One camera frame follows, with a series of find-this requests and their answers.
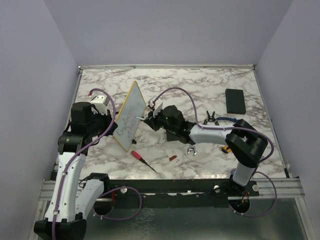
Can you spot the black rectangular box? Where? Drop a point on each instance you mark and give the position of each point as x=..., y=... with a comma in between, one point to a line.
x=235, y=101

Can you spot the silver open-end wrench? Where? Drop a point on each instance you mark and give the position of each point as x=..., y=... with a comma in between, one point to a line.
x=192, y=150

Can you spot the black front mounting rail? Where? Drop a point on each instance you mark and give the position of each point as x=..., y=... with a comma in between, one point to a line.
x=166, y=193

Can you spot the black flat rectangular pad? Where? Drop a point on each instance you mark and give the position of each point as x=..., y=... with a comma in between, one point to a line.
x=170, y=136

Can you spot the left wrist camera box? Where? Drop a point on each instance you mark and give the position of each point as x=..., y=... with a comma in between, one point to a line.
x=100, y=102

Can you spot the blue handled pliers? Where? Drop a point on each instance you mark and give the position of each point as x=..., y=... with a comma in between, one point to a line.
x=226, y=119

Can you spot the red handled screwdriver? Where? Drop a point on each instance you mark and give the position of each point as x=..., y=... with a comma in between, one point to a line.
x=138, y=157

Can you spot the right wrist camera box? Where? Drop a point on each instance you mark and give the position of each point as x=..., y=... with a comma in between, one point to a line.
x=155, y=107

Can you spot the yellow utility knife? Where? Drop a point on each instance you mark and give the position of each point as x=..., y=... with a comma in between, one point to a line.
x=225, y=149

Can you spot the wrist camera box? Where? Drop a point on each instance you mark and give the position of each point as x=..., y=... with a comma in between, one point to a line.
x=100, y=102
x=155, y=107

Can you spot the yellow framed whiteboard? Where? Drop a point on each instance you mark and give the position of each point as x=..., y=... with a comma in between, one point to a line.
x=128, y=118

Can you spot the black handled pliers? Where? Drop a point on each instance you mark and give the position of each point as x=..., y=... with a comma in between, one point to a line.
x=210, y=118

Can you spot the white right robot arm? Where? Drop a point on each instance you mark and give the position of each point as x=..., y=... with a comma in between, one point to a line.
x=244, y=141

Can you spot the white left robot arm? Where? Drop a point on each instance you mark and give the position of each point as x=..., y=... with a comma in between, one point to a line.
x=66, y=216

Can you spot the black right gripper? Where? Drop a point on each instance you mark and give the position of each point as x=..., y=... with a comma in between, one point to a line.
x=151, y=121

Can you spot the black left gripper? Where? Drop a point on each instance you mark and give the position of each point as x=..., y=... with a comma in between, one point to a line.
x=108, y=119

